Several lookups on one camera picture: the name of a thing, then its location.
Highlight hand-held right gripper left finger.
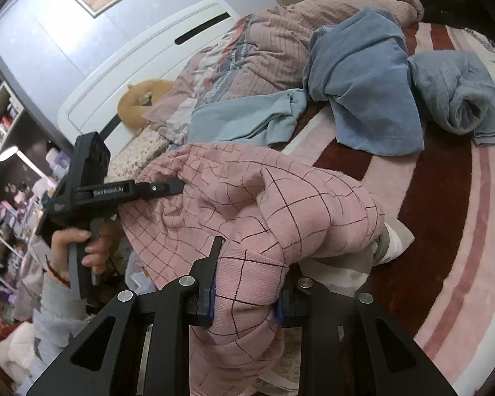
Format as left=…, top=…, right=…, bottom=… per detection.
left=26, top=236, right=225, bottom=396

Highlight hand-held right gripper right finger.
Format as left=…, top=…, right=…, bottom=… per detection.
left=274, top=276, right=458, bottom=396

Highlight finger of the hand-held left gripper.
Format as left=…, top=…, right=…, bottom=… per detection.
left=134, top=178, right=186, bottom=201

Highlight pink checked pants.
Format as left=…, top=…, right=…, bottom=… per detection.
left=119, top=142, right=386, bottom=396

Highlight person's left forearm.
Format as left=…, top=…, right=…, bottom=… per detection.
left=33, top=274, right=108, bottom=364

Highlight person's left hand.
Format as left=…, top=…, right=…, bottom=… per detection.
left=45, top=220, right=122, bottom=285

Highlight floral pillow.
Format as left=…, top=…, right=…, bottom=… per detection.
left=107, top=128, right=178, bottom=180

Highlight white blue printed sheet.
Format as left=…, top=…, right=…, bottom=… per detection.
left=253, top=330, right=302, bottom=396

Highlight orange plush pillow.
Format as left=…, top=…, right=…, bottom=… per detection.
left=116, top=79, right=176, bottom=128

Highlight dark shelf unit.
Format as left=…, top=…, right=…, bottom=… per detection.
left=0, top=47, right=73, bottom=322

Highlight white lamp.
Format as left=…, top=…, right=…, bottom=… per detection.
left=0, top=146, right=46, bottom=181

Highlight clutter of small shelf items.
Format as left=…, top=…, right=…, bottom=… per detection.
left=0, top=66, right=71, bottom=322

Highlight light blue garment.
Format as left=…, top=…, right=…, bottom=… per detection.
left=187, top=88, right=310, bottom=147

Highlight white headboard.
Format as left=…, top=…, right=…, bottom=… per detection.
left=58, top=0, right=248, bottom=149

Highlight white grey cloth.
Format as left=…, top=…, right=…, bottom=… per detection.
left=305, top=219, right=415, bottom=298

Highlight pink patterned quilt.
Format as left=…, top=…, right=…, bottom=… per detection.
left=142, top=0, right=425, bottom=149

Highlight pink red striped blanket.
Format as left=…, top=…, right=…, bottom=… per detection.
left=272, top=22, right=495, bottom=384

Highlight white fluffy cloth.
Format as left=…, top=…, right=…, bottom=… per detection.
left=0, top=322, right=46, bottom=384

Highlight grey-blue garment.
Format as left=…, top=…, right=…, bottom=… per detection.
left=408, top=51, right=495, bottom=147

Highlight black cloth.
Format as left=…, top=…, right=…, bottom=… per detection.
left=416, top=0, right=495, bottom=50

